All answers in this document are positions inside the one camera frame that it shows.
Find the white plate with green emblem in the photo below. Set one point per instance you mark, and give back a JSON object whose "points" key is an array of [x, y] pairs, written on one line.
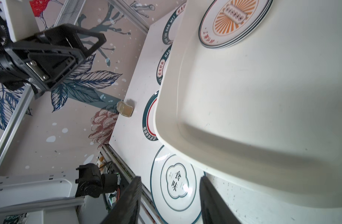
{"points": [[174, 186]]}

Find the green rim plate far left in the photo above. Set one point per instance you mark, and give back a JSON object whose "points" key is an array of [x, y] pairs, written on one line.
{"points": [[172, 25]]}

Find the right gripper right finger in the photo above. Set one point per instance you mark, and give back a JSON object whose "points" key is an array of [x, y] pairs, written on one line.
{"points": [[213, 208]]}

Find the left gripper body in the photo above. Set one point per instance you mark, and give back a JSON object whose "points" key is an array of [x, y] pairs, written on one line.
{"points": [[47, 60]]}

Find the orange sunburst plate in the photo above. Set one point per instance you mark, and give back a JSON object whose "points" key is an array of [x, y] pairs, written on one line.
{"points": [[225, 23]]}

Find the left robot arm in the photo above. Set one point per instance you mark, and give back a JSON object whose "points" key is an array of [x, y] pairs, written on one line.
{"points": [[11, 76]]}

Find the white plastic bin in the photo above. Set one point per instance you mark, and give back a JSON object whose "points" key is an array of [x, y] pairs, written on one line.
{"points": [[265, 113]]}

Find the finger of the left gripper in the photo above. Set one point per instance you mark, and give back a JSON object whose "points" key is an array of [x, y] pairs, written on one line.
{"points": [[87, 42]]}

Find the green red rim plate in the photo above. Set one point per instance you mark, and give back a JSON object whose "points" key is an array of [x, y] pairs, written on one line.
{"points": [[148, 118]]}

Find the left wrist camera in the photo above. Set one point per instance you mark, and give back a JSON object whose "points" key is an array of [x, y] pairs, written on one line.
{"points": [[20, 19]]}

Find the green rim plate middle left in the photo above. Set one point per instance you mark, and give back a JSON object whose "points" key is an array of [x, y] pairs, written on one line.
{"points": [[162, 65]]}

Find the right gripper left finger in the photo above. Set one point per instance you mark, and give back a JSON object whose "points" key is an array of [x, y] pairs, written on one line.
{"points": [[127, 209]]}

